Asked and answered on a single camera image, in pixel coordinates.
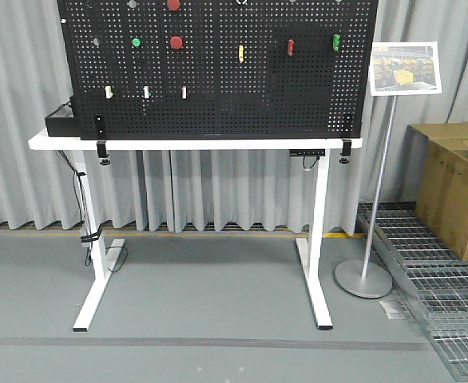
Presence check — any white green rocker switch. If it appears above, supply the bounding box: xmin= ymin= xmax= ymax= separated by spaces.
xmin=143 ymin=85 xmax=152 ymax=99

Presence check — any black clamp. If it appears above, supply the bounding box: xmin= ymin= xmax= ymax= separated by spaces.
xmin=94 ymin=114 xmax=111 ymax=166
xmin=339 ymin=114 xmax=354 ymax=165

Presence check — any black power cable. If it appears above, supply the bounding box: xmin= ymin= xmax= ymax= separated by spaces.
xmin=54 ymin=149 xmax=129 ymax=274

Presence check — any white standing desk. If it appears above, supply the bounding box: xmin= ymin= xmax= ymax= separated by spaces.
xmin=28 ymin=128 xmax=363 ymax=332

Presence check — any red push button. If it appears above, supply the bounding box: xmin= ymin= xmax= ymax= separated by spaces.
xmin=167 ymin=0 xmax=180 ymax=12
xmin=169 ymin=36 xmax=184 ymax=49

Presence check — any left black clamp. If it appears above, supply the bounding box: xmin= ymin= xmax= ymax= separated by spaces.
xmin=94 ymin=114 xmax=111 ymax=166

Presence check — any grey curtain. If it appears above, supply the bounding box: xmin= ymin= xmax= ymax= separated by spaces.
xmin=0 ymin=1 xmax=468 ymax=232

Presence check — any black box on desk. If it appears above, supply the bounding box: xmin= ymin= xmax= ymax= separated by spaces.
xmin=45 ymin=96 xmax=81 ymax=137

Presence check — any desk height control panel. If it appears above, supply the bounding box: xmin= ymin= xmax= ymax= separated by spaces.
xmin=289 ymin=148 xmax=326 ymax=157

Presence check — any brown cardboard box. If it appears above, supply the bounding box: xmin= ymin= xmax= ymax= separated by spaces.
xmin=411 ymin=122 xmax=468 ymax=261

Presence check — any white yellow rocker switch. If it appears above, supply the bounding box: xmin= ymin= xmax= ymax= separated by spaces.
xmin=105 ymin=85 xmax=113 ymax=99

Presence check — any printed photo sign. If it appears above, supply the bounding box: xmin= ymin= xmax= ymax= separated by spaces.
xmin=369 ymin=41 xmax=442 ymax=97

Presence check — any silver sign stand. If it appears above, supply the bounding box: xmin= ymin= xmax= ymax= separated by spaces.
xmin=334 ymin=96 xmax=398 ymax=299

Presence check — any lower red push button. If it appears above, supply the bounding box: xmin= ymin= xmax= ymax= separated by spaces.
xmin=169 ymin=36 xmax=184 ymax=49

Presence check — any red toggle switch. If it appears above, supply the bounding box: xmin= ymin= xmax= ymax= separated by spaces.
xmin=287 ymin=39 xmax=295 ymax=57

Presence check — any white red rocker switch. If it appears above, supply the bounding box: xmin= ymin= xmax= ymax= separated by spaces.
xmin=181 ymin=85 xmax=187 ymax=100

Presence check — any right black clamp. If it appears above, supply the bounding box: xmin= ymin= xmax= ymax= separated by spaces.
xmin=339 ymin=114 xmax=354 ymax=165

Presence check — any upper red push button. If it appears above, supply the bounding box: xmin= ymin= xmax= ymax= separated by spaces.
xmin=167 ymin=0 xmax=180 ymax=12

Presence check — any yellow toggle switch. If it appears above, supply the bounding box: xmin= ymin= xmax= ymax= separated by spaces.
xmin=238 ymin=45 xmax=245 ymax=63

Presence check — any metal floor grating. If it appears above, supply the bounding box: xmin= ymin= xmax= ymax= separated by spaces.
xmin=373 ymin=203 xmax=468 ymax=382

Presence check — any green toggle switch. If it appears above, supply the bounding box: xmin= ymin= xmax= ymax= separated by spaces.
xmin=332 ymin=34 xmax=341 ymax=52

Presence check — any black perforated pegboard panel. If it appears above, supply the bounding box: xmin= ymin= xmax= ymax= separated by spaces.
xmin=58 ymin=1 xmax=379 ymax=140

